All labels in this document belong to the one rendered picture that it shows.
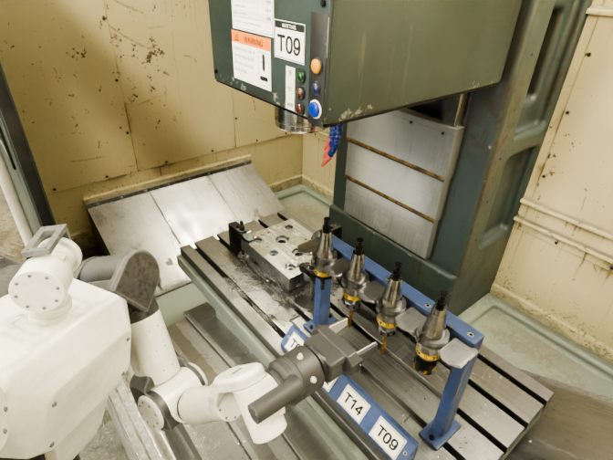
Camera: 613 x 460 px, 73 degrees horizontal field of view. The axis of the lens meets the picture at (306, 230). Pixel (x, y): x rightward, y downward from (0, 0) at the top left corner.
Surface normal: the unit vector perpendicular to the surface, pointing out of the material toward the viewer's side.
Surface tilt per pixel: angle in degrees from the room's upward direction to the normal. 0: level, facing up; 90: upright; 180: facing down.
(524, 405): 0
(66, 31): 90
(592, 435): 24
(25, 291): 82
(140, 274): 67
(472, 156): 90
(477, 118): 90
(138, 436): 0
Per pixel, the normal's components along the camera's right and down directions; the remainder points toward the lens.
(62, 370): 0.85, -0.41
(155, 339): 0.80, -0.08
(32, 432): 0.54, 0.36
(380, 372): 0.03, -0.84
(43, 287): 0.23, 0.42
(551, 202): -0.78, 0.32
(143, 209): 0.29, -0.59
